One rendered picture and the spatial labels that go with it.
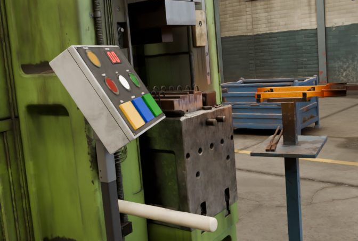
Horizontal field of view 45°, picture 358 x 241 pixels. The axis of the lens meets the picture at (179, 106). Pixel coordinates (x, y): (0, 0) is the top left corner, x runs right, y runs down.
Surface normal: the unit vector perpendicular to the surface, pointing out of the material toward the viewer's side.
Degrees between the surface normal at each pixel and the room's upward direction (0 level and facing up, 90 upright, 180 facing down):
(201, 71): 90
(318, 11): 90
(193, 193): 90
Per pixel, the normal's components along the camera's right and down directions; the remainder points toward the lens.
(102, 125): -0.20, 0.14
